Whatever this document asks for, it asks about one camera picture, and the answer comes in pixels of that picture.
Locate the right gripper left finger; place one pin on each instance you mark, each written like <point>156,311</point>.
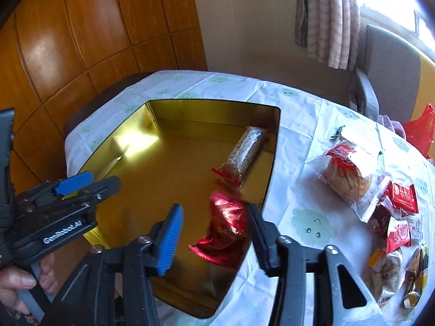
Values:
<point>167,239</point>

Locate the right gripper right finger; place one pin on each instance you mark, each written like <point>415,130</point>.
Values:
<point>263,236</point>

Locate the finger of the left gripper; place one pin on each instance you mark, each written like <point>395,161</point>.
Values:
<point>102,190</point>
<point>74,184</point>

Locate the small shiny red snack packet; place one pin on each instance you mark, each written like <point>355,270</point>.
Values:
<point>227,233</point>

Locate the sesame bar clear wrapper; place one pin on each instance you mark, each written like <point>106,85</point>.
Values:
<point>241,156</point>

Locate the bread bun clear red bag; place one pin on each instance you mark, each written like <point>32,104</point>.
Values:
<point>355,174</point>

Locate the dark maroon snack packet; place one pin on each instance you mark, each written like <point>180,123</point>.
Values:
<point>380,219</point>

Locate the pastry bag orange edge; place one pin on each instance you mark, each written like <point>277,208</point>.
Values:
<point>388,274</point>

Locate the red white Angel cake packet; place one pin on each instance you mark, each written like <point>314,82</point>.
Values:
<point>398,234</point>

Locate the green yellow cracker pack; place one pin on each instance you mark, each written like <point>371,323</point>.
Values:
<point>368,138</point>

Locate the red gold cake packet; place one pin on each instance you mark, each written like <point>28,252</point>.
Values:
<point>403,197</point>

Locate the white label snack packet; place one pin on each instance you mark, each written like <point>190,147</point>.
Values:
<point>415,226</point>

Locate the yellow black snack bag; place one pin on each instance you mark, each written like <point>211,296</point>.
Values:
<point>416,276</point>

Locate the person left hand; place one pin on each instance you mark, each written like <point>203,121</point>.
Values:
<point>14,278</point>

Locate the maroon gold tin box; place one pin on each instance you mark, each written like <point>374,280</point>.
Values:
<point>166,153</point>

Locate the wooden panel wardrobe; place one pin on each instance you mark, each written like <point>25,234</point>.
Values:
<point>57,55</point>

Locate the pink cloth on chair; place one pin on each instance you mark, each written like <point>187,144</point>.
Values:
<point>394,126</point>

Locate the red plastic bag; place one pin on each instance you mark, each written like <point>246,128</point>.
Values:
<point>420,132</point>

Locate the grey yellow blue armchair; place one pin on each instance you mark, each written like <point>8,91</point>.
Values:
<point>394,78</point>

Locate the left beige patterned curtain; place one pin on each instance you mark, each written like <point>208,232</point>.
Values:
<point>329,30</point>

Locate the window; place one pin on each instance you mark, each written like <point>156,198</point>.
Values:
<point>405,14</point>

